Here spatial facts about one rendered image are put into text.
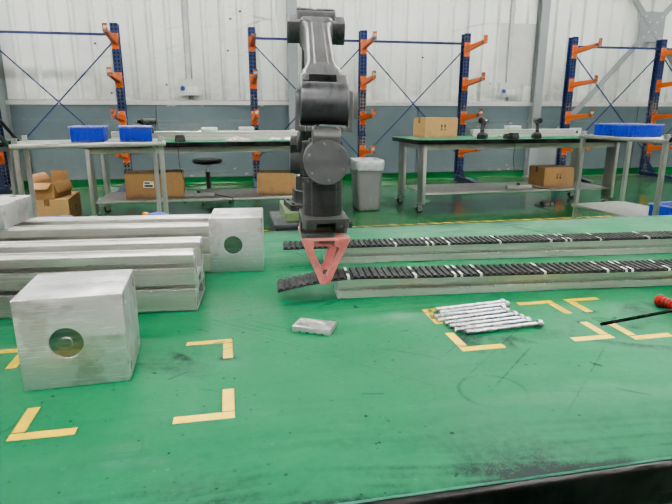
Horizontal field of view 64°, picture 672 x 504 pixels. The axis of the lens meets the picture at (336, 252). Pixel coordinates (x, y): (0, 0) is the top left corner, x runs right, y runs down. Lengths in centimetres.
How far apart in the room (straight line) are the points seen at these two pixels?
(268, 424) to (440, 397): 17
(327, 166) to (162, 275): 27
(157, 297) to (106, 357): 20
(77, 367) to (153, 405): 10
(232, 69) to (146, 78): 122
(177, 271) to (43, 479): 35
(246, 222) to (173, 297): 22
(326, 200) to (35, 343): 39
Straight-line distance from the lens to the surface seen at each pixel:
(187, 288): 78
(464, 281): 84
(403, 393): 55
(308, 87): 75
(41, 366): 61
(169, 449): 49
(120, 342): 59
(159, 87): 847
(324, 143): 67
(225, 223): 93
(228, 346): 66
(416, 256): 101
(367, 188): 589
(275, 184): 572
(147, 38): 856
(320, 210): 75
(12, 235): 102
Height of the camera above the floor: 105
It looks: 15 degrees down
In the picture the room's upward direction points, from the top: straight up
